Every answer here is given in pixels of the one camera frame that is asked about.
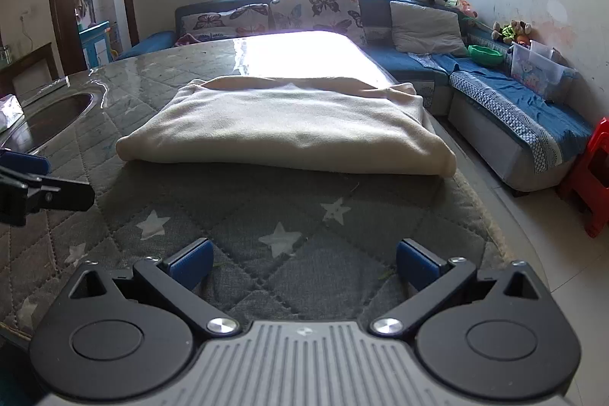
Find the round black induction cooktop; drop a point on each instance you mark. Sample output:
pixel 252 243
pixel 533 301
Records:
pixel 52 120

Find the blue cabinet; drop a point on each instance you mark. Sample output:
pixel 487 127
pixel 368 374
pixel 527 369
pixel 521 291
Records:
pixel 94 44

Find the grey pillow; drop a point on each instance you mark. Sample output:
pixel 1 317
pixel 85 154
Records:
pixel 426 28

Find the blue patterned sofa cover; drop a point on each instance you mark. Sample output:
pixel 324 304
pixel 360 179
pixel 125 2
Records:
pixel 523 106

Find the red plastic stool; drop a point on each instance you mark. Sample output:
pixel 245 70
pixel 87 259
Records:
pixel 590 177

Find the green bowl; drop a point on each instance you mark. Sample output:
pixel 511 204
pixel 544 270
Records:
pixel 485 55

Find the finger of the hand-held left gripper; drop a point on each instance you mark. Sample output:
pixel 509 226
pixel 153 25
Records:
pixel 57 196
pixel 24 161

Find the pink white tissue pack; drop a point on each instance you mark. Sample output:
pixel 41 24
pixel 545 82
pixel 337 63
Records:
pixel 10 113

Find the dark wooden sideboard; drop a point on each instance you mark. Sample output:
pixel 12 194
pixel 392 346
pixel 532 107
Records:
pixel 33 63

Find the pink cloth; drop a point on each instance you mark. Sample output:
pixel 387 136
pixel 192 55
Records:
pixel 186 40

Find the colourful plush toy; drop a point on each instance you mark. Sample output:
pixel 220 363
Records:
pixel 461 8

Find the brown bear plush toy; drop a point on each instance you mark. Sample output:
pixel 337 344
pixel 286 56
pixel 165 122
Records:
pixel 522 31

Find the green plush toy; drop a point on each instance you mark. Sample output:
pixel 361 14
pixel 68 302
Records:
pixel 504 35

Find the butterfly print cushion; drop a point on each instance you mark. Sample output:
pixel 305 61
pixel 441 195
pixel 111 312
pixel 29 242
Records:
pixel 319 9
pixel 223 23

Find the blue sofa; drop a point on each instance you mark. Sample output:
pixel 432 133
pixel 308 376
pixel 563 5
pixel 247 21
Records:
pixel 499 139

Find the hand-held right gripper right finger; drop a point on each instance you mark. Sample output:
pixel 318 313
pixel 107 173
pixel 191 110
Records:
pixel 414 264

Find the cream garment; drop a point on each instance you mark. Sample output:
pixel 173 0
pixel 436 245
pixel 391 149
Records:
pixel 285 125

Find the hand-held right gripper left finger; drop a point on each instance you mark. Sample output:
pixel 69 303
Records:
pixel 192 264

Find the clear plastic storage box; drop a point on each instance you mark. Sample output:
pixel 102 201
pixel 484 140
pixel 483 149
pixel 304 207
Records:
pixel 537 70

